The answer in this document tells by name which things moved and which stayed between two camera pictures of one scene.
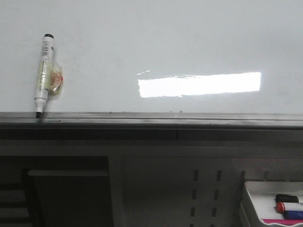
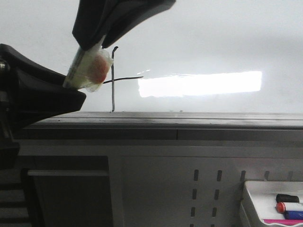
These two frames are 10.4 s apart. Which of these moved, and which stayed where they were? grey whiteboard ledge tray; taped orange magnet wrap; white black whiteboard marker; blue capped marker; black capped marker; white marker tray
Moved: white black whiteboard marker; taped orange magnet wrap
Stayed: grey whiteboard ledge tray; blue capped marker; white marker tray; black capped marker
